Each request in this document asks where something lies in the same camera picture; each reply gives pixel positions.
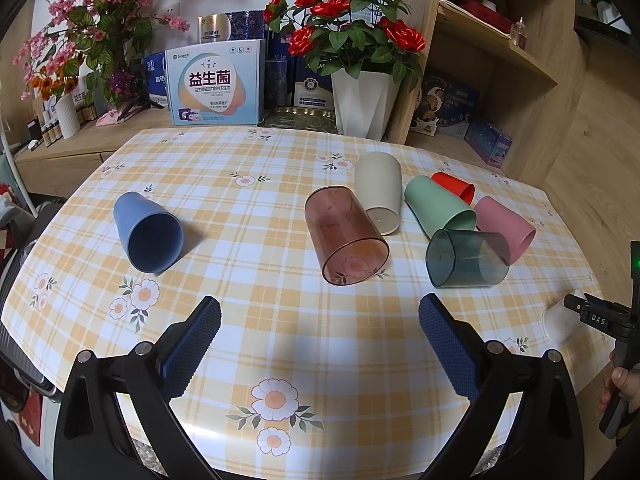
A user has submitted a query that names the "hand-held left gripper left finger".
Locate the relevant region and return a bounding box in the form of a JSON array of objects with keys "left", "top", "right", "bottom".
[{"left": 52, "top": 296, "right": 223, "bottom": 480}]

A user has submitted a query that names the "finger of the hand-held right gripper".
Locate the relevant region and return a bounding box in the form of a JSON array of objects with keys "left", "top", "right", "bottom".
[{"left": 563, "top": 294, "right": 632, "bottom": 339}]

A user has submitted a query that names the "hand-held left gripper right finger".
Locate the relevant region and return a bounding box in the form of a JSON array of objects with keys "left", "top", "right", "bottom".
[{"left": 417, "top": 293, "right": 588, "bottom": 480}]

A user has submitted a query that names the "translucent white cup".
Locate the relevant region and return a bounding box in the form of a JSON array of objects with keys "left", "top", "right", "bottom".
[{"left": 542, "top": 289, "right": 586, "bottom": 345}]

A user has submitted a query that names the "transparent teal cup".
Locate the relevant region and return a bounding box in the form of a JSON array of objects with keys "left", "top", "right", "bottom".
[{"left": 425, "top": 228, "right": 512, "bottom": 289}]

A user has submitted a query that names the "blue cup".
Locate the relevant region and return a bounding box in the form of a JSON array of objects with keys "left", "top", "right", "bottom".
[{"left": 113, "top": 191, "right": 184, "bottom": 275}]

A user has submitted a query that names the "green cup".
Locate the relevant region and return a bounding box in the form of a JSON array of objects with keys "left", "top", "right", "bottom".
[{"left": 404, "top": 176, "right": 478, "bottom": 241}]

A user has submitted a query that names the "transparent pink cup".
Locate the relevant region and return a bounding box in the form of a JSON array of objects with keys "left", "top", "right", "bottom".
[{"left": 304, "top": 186, "right": 391, "bottom": 286}]

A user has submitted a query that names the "red cup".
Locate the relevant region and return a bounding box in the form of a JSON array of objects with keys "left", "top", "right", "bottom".
[{"left": 431, "top": 171, "right": 476, "bottom": 206}]

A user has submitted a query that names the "beige cup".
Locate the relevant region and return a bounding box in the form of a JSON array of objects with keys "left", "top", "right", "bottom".
[{"left": 354, "top": 152, "right": 402, "bottom": 236}]

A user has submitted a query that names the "person's right hand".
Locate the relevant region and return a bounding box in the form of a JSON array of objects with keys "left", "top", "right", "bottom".
[{"left": 602, "top": 366, "right": 640, "bottom": 411}]

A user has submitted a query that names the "yellow plaid floral tablecloth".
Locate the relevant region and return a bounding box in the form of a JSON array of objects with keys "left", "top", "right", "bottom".
[{"left": 0, "top": 127, "right": 633, "bottom": 480}]

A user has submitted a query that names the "purple box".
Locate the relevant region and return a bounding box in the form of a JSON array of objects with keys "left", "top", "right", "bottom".
[{"left": 464, "top": 119, "right": 515, "bottom": 169}]

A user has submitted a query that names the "wooden sideboard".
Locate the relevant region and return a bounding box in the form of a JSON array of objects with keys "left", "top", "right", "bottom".
[{"left": 14, "top": 107, "right": 176, "bottom": 198}]

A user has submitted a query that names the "pink cloth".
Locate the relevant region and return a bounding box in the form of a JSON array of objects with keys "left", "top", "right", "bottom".
[{"left": 96, "top": 109, "right": 133, "bottom": 127}]

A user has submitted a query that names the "blue illustrated box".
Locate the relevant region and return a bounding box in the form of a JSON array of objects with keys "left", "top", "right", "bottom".
[{"left": 410, "top": 67, "right": 481, "bottom": 139}]

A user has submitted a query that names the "black mini tripod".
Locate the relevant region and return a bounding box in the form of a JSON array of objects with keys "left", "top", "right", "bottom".
[{"left": 112, "top": 91, "right": 166, "bottom": 123}]

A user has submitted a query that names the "gold tray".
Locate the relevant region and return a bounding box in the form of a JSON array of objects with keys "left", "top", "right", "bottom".
[{"left": 259, "top": 106, "right": 342, "bottom": 134}]

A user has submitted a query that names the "white faceted flower pot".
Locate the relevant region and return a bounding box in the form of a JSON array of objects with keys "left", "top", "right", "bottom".
[{"left": 331, "top": 69, "right": 402, "bottom": 140}]

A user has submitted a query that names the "row of small bottles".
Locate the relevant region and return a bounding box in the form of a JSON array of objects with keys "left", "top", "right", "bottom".
[{"left": 27, "top": 109, "right": 66, "bottom": 150}]

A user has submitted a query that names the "white ribbed vase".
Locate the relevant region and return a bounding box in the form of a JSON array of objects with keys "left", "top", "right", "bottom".
[{"left": 54, "top": 91, "right": 82, "bottom": 139}]

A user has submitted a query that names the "large white and blue box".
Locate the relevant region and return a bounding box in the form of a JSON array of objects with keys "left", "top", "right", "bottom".
[{"left": 165, "top": 38, "right": 266, "bottom": 127}]

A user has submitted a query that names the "blue and white carton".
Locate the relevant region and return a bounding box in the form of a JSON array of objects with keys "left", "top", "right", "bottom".
[{"left": 144, "top": 52, "right": 172, "bottom": 104}]

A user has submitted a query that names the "dark blue cylinder tin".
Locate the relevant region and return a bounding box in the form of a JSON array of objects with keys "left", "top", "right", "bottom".
[{"left": 264, "top": 59, "right": 290, "bottom": 111}]

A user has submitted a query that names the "wooden shelf unit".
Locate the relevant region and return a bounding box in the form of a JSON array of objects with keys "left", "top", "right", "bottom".
[{"left": 384, "top": 0, "right": 586, "bottom": 187}]

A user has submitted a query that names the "small baby bottle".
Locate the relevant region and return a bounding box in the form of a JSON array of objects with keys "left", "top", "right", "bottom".
[{"left": 511, "top": 16, "right": 530, "bottom": 51}]

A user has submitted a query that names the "silver and green box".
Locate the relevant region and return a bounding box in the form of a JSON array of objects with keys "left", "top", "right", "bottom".
[{"left": 197, "top": 12, "right": 231, "bottom": 44}]

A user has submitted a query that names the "dark blue patterned box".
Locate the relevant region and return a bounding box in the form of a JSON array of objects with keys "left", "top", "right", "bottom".
[{"left": 227, "top": 10, "right": 269, "bottom": 42}]

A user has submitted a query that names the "red basket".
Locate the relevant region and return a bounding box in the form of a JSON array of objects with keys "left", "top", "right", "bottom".
[{"left": 452, "top": 0, "right": 516, "bottom": 34}]

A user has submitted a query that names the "red artificial rose plant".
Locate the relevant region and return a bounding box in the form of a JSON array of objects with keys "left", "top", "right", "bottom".
[{"left": 262, "top": 0, "right": 427, "bottom": 92}]

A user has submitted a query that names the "pink artificial flower bouquet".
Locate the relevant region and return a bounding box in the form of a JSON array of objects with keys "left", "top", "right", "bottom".
[{"left": 12, "top": 0, "right": 193, "bottom": 116}]

